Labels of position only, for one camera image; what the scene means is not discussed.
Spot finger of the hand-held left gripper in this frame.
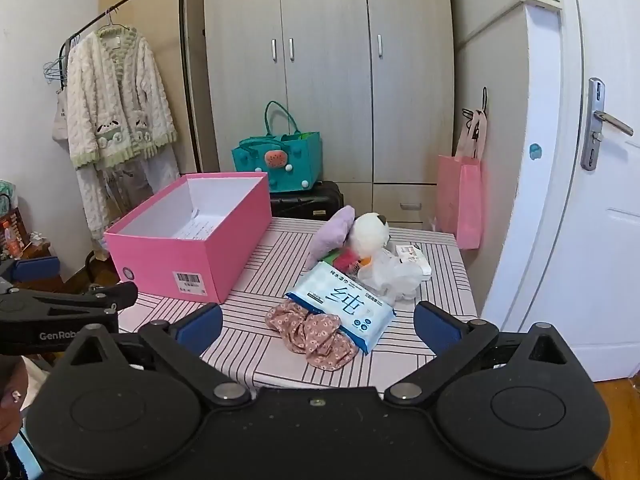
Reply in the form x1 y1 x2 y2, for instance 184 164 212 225
0 256 62 291
0 281 139 318

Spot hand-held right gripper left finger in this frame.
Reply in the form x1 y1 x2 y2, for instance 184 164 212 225
60 302 253 408

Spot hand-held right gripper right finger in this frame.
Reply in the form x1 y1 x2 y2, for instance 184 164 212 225
382 301 581 408

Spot white tissue pack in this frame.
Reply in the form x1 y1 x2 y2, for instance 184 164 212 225
394 243 432 277

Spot pink cardboard box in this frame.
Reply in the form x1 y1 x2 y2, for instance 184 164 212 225
103 171 273 305

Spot red fluffy plush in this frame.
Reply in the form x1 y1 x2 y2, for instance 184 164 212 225
331 252 362 274

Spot person's left hand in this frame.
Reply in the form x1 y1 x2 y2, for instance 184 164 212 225
0 355 28 445

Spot orange drink bottle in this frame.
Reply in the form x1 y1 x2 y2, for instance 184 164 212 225
0 210 24 257

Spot white plastic bag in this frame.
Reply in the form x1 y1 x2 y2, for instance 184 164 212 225
357 247 432 304

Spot blue wet wipes pack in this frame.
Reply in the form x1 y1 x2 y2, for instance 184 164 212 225
283 261 397 356

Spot pink floral scrunchie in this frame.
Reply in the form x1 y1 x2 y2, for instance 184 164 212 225
265 300 360 372

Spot white fuzzy pants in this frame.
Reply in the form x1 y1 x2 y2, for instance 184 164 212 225
75 142 182 242

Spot pink paper gift bag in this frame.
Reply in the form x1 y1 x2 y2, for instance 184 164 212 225
436 107 485 251

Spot purple plush toy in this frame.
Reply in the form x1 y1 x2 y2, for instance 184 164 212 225
306 205 357 268

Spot white cloth tote bag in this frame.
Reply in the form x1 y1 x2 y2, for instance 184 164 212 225
51 87 72 147

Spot black suitcase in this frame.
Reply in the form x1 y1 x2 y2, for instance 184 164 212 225
269 180 346 222

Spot teal felt tote bag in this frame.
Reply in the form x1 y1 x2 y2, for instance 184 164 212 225
231 100 323 195

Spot cream fuzzy cardigan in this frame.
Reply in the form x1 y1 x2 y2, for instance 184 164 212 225
66 24 179 171

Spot white door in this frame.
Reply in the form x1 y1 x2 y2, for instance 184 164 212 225
479 0 640 385

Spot black clothes rack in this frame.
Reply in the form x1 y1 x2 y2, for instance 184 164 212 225
57 0 203 176

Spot beige wooden wardrobe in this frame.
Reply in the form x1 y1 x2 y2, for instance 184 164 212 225
202 0 456 231

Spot wire clothes hangers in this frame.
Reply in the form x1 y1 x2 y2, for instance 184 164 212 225
42 35 82 86

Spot black wall hook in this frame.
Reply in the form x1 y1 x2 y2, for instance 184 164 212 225
462 86 489 117

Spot silver door handle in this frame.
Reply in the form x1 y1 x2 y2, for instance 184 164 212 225
580 77 635 172

